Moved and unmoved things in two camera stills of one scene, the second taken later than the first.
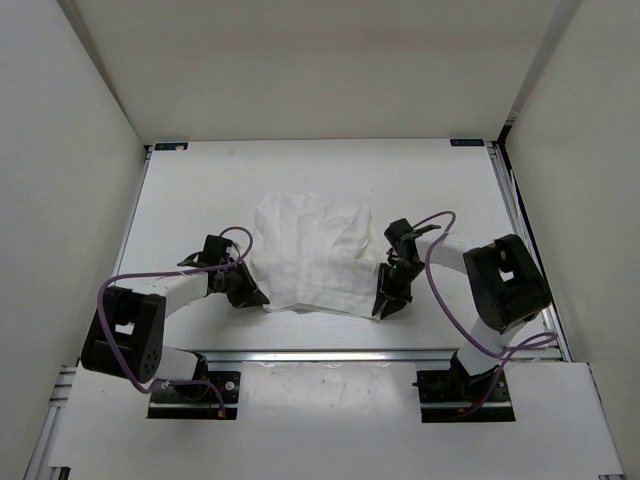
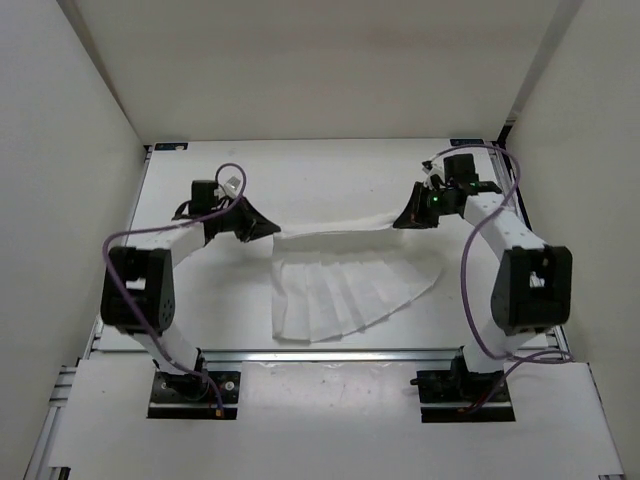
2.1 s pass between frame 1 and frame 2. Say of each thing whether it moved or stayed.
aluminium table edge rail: stayed
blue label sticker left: stayed
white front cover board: stayed
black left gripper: moved
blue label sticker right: stayed
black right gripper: moved
